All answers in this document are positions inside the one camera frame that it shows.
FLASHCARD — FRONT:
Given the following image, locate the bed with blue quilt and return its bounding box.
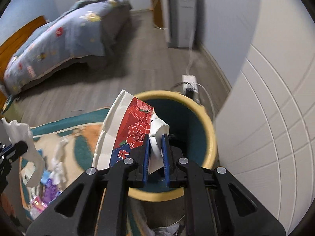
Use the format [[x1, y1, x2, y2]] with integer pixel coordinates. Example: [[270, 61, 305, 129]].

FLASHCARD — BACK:
[[2, 0, 131, 95]]

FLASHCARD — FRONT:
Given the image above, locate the red white paper bowl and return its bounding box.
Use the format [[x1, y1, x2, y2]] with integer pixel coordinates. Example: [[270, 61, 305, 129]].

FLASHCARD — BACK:
[[92, 89, 170, 175]]

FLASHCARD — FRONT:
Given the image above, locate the wooden side table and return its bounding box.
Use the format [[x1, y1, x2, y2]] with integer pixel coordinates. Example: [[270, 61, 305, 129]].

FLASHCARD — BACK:
[[151, 0, 164, 29]]

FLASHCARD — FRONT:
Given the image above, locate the white panelled door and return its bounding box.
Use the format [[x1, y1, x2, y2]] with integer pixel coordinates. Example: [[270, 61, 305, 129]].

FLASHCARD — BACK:
[[216, 0, 314, 233]]

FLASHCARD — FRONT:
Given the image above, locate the purple wrapper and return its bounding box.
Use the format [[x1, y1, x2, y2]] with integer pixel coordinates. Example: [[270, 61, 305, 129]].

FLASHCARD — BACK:
[[43, 179, 62, 204]]

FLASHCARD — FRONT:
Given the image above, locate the white tissue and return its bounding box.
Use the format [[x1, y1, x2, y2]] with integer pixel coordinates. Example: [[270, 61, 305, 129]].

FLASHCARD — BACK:
[[2, 118, 45, 188]]

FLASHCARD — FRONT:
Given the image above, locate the grey white cabinet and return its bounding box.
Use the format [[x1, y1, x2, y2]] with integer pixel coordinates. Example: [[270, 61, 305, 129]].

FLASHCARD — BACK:
[[162, 0, 197, 48]]

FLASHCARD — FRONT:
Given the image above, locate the teal orange floor rug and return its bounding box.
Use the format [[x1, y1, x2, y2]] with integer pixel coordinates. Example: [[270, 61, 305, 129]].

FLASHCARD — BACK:
[[19, 107, 138, 236]]

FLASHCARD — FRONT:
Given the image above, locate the white power strip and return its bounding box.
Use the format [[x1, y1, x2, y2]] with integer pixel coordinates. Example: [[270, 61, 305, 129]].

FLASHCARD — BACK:
[[182, 75, 198, 93]]

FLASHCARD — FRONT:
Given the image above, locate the yellow teal trash bin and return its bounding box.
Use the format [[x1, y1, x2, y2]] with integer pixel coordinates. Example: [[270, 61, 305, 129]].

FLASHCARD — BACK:
[[128, 90, 218, 203]]

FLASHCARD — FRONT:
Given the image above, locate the wooden headboard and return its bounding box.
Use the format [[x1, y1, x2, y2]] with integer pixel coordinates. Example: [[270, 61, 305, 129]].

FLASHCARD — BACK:
[[0, 15, 48, 82]]

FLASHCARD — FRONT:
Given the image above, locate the black charger plug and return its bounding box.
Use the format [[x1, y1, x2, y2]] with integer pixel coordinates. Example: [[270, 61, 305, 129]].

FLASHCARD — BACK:
[[185, 87, 200, 104]]

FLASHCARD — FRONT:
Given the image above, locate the white power cable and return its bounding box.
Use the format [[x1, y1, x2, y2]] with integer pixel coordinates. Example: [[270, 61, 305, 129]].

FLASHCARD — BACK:
[[185, 27, 198, 76]]

